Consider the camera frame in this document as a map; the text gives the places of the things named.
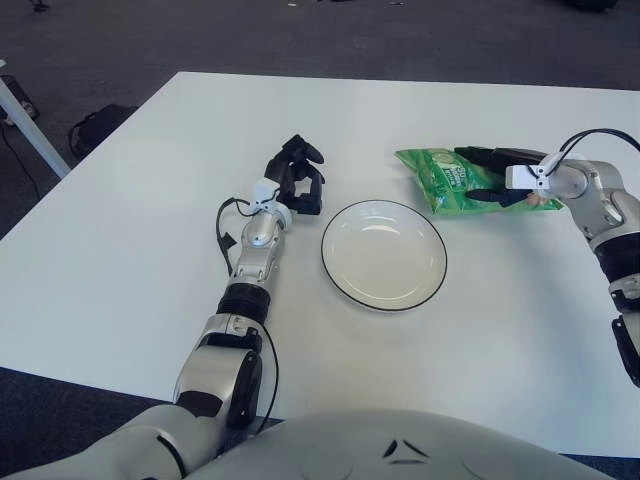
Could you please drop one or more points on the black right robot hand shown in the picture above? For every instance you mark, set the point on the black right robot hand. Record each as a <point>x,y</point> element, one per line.
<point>495,157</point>

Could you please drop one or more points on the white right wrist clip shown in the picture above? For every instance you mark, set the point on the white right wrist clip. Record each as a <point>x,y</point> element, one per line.
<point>520,176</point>

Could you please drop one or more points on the black wheeled case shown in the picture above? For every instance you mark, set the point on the black wheeled case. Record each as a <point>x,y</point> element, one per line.
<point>20,97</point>

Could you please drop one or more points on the black bag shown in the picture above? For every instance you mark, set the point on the black bag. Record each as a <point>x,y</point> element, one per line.
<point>100,125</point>

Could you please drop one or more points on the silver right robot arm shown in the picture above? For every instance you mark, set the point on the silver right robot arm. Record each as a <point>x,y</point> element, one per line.
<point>600,200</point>

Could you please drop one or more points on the white side table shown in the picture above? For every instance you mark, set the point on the white side table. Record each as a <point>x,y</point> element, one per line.
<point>30,130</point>

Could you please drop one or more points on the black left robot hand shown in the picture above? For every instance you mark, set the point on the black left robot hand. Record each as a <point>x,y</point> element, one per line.
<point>285,170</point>

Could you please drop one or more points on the white plate with black rim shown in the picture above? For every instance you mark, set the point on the white plate with black rim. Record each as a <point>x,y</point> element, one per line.
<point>385,257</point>

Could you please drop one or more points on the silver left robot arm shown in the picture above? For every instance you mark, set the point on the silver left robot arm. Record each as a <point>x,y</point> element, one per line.
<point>257,250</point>

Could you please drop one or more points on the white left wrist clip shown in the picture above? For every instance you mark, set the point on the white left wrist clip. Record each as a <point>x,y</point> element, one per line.
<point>265,192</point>

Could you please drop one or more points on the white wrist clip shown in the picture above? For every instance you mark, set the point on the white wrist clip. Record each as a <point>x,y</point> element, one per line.
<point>265,192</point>
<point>520,176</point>

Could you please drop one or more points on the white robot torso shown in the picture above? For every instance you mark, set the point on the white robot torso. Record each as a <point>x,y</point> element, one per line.
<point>400,450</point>

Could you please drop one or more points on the green snack bag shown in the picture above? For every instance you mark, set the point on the green snack bag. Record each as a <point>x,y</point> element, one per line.
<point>440,180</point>

